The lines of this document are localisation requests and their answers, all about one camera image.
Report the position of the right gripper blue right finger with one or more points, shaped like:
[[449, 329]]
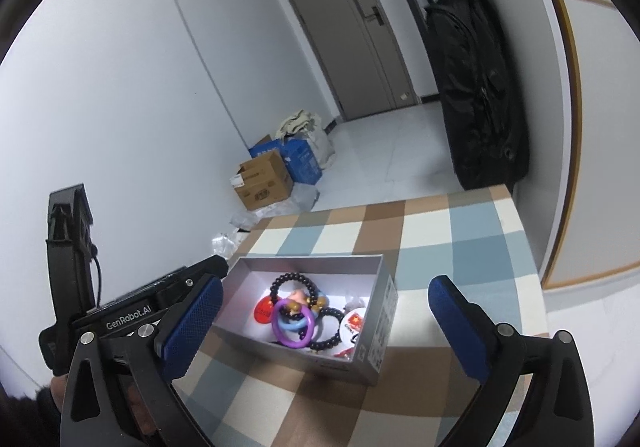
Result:
[[465, 325]]

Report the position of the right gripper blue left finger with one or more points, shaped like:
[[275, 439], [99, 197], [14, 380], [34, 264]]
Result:
[[184, 326]]

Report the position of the white round badge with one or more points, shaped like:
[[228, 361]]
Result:
[[351, 326]]

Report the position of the pink pig figurine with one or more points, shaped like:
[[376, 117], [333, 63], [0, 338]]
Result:
[[296, 301]]

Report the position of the grey cardboard box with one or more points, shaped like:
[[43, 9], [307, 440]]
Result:
[[308, 341]]

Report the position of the left hand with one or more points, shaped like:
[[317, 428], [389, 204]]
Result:
[[57, 390]]

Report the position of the checkered tablecloth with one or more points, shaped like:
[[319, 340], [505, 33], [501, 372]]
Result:
[[476, 238]]

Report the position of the red China badge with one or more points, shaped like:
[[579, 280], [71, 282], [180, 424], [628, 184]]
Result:
[[263, 311]]

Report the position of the silver plastic parcel bag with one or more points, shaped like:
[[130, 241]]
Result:
[[226, 245]]

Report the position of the red white flower clip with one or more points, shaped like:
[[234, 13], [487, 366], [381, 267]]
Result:
[[345, 353]]

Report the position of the brown cardboard box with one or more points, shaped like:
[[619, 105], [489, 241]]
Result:
[[262, 181]]

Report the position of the grey plastic parcel bag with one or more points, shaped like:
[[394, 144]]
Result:
[[302, 199]]

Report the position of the black backpack bag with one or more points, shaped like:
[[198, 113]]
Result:
[[480, 93]]

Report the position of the blue paper bag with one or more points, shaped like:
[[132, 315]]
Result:
[[297, 156]]

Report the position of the beige cloth bag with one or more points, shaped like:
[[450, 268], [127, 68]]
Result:
[[307, 126]]

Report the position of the grey door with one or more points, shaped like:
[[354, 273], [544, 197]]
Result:
[[358, 54]]

